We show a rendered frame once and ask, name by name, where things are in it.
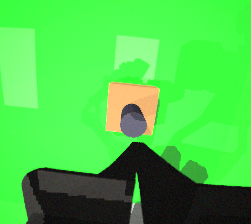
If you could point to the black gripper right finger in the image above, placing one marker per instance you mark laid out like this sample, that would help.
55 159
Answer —
170 197

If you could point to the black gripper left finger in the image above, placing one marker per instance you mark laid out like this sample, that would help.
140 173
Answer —
104 197

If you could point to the orange block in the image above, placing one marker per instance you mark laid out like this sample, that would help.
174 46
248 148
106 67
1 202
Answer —
121 94

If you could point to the dark grey cylinder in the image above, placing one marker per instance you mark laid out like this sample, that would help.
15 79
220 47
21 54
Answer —
133 123

